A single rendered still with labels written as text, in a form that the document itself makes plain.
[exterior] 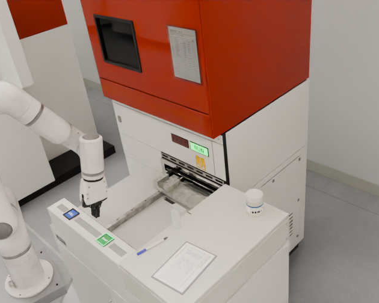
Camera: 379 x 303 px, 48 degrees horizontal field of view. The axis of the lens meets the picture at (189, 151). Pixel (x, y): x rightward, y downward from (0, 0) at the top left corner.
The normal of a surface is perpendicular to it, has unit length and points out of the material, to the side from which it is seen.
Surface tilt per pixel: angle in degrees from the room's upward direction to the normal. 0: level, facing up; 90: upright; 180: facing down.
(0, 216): 66
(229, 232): 0
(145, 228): 0
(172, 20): 90
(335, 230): 0
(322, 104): 90
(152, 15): 90
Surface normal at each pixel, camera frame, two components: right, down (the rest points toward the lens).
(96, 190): 0.69, 0.33
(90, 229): -0.11, -0.84
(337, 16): -0.70, 0.45
